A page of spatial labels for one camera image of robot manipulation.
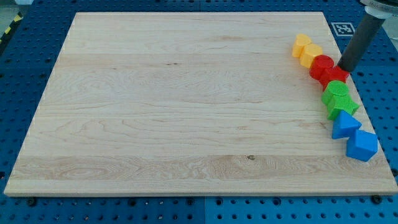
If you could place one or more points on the light wooden board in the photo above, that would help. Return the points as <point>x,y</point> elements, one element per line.
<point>188,104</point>

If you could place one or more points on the blue cube block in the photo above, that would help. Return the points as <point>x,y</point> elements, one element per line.
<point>362,145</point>

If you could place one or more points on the yellow black hazard tape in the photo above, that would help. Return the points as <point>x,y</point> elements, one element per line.
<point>11,29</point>

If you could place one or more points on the yellow heart block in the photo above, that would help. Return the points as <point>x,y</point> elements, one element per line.
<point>301,40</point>

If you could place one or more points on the red star block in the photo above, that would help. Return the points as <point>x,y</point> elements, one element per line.
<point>331,74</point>

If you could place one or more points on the yellow hexagon block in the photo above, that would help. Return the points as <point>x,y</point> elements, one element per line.
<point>309,53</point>

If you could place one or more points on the white fiducial marker tag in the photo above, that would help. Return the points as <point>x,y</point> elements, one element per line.
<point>343,29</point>

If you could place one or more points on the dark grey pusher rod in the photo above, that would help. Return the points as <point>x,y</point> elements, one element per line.
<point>360,41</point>

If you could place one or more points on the green star block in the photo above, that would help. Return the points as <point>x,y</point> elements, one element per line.
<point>341,103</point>

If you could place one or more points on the blue triangle block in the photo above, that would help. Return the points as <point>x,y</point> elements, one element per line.
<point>344,125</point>

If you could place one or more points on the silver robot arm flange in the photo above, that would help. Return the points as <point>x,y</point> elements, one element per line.
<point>381,9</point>

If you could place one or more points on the green cylinder block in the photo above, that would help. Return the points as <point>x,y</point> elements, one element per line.
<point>334,88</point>

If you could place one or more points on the red cylinder block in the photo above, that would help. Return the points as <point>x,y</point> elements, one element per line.
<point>320,63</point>

